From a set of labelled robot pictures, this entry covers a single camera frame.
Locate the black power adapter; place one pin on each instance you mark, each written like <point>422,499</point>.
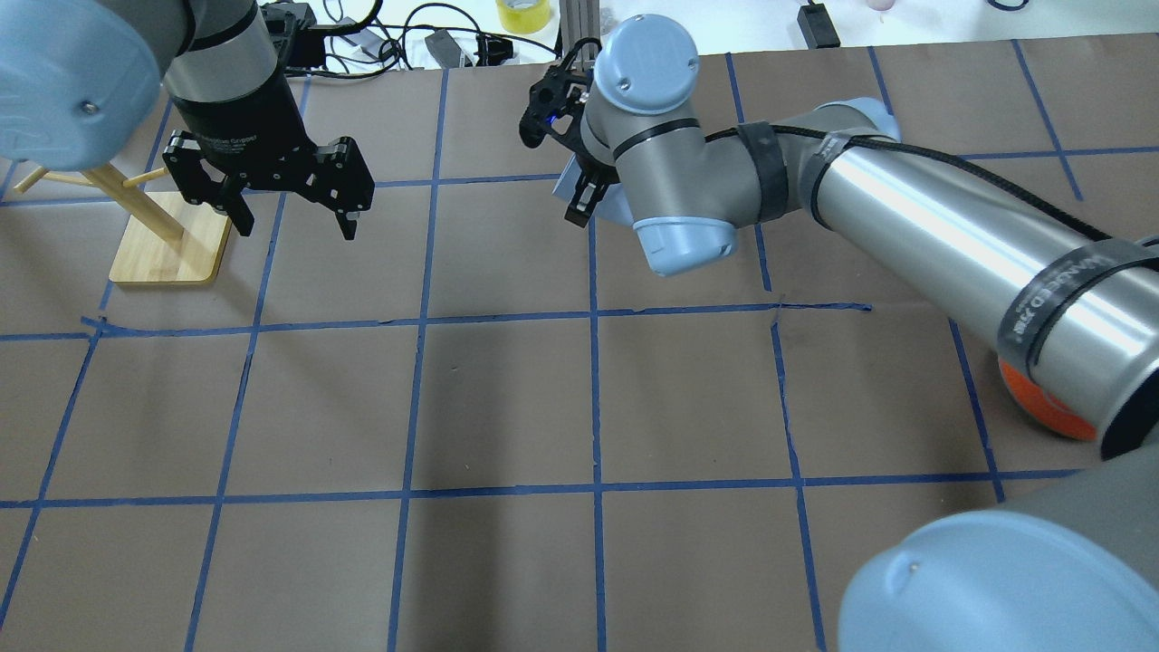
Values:
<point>816,26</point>

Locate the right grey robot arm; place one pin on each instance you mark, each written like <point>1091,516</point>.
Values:
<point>1070,568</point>

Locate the yellow tape roll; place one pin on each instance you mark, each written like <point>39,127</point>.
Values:
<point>523,17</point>

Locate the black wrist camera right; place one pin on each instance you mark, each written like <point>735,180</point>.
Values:
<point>556,102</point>

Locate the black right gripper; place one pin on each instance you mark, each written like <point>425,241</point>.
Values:
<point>586,193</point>

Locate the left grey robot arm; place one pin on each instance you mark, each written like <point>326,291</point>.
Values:
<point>79,77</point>

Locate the light blue plastic cup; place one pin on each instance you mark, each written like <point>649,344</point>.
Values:
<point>613,209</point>

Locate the wooden cup rack stand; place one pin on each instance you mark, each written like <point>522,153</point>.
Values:
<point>168,241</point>

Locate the aluminium frame post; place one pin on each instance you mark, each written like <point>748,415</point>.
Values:
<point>578,19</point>

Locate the orange can with silver lid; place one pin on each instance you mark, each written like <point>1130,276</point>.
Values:
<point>1043,408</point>

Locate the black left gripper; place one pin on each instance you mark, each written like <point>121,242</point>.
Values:
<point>237,113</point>

